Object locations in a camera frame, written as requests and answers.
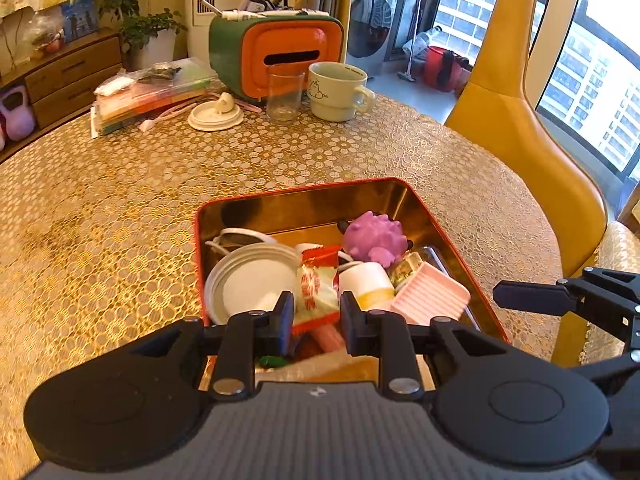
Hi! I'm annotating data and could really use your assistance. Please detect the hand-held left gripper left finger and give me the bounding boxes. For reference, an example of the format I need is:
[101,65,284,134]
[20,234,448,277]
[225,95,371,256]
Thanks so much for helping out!
[125,290,296,402]

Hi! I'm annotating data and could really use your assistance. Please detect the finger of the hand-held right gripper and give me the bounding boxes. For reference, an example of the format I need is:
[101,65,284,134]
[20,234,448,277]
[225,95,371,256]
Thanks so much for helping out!
[492,266,640,347]
[567,350,640,397]

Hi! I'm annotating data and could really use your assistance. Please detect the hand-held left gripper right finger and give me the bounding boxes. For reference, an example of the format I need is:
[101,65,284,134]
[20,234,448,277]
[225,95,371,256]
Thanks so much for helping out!
[340,290,507,403]

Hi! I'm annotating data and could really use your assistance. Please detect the pink tube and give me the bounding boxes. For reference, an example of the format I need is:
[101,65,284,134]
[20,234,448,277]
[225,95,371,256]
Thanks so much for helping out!
[310,324,347,357]

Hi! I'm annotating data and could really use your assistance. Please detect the white plastic bottle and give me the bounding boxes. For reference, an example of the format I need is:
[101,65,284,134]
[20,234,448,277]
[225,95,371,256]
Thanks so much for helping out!
[337,260,397,312]

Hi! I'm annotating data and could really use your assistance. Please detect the red and white snack packet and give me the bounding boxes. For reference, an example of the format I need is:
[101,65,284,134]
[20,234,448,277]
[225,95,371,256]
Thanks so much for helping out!
[294,243,342,336]

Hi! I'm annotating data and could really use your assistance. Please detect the round white lid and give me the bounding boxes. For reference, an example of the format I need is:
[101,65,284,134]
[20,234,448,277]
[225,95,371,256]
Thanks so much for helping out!
[204,244,301,326]

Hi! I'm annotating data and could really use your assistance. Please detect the purple spiky toy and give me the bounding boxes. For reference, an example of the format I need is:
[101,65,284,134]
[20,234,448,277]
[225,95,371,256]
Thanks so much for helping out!
[337,211,414,267]

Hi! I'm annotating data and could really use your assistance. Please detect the pink ribbed dish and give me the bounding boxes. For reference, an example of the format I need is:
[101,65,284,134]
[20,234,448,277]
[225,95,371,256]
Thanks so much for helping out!
[390,260,472,326]

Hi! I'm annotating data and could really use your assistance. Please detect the white sunglasses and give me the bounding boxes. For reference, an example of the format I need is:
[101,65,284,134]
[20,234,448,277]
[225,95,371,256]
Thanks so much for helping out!
[206,227,281,261]

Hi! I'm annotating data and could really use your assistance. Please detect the red tin box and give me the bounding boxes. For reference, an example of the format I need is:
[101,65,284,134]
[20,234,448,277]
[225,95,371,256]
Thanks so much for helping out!
[194,177,511,361]

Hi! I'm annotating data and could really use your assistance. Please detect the yellow giraffe chair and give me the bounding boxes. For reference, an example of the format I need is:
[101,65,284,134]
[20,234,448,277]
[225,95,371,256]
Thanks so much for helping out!
[444,0,609,366]

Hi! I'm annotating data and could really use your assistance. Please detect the gold patterned tablecloth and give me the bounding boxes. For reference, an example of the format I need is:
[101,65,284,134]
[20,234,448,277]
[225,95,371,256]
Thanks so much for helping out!
[0,77,566,480]

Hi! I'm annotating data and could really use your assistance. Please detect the cream lid with knob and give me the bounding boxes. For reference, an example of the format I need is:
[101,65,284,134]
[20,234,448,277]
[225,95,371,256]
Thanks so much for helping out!
[187,92,245,133]

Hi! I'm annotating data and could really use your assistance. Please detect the clear drinking glass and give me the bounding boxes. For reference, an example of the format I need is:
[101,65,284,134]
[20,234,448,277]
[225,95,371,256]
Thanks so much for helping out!
[266,69,306,122]

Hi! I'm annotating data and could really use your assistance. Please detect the pale green mug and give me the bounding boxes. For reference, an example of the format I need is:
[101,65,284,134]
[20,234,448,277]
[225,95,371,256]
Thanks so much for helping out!
[307,61,377,123]

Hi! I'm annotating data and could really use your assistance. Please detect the red bucket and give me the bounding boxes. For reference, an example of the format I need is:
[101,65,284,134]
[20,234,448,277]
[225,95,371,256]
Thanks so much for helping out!
[425,46,456,92]

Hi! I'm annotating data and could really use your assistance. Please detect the colourful plastic box stack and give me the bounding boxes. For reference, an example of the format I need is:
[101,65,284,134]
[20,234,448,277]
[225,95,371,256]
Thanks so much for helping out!
[91,57,219,139]

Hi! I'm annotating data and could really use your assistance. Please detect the floor mop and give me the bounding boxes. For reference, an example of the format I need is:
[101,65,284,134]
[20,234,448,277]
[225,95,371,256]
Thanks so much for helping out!
[397,0,426,82]

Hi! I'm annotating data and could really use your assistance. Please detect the green and orange tissue box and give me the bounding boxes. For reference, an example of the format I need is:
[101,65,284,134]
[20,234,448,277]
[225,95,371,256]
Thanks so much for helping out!
[209,10,346,103]

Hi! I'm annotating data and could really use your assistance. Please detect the dark packet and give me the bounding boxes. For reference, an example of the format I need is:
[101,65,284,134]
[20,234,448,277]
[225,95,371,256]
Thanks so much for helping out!
[135,62,182,85]

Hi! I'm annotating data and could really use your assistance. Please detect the clear plastic bottle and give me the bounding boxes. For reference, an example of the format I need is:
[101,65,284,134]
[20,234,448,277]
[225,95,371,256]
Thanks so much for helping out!
[402,25,444,56]

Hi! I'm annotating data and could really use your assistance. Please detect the white pouch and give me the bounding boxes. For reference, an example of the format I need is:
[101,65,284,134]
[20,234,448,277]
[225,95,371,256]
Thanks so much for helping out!
[94,76,136,97]

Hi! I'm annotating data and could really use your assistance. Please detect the white tower air conditioner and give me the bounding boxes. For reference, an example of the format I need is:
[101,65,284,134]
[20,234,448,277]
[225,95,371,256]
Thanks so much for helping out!
[184,0,261,61]

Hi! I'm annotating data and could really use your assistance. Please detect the grey washing machine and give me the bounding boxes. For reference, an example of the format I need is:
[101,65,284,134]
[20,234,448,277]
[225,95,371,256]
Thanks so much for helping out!
[346,0,404,79]

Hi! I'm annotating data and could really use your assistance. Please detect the white tube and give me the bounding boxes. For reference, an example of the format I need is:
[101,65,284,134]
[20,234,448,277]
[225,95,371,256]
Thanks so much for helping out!
[220,8,331,22]

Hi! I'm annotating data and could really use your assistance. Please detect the green potted plant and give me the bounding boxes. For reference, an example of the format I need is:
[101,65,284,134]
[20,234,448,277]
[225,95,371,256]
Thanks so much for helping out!
[77,0,189,72]

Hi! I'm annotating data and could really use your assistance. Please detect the wooden television cabinet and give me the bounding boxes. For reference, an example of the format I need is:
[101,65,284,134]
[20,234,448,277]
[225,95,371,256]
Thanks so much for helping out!
[0,27,126,161]

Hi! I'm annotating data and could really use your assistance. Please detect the purple kettlebell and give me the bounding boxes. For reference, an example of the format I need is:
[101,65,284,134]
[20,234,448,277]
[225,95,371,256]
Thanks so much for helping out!
[0,85,37,142]

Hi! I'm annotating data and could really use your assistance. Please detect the blue picture box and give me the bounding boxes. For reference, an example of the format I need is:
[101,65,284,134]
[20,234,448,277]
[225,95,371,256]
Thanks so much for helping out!
[60,0,99,44]

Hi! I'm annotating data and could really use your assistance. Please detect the clear bag of fruit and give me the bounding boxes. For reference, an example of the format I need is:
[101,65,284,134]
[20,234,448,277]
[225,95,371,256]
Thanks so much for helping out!
[25,10,66,61]

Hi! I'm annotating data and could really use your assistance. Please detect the pink long handled spoon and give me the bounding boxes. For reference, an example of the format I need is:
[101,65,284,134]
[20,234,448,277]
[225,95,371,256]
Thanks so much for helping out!
[140,101,199,132]

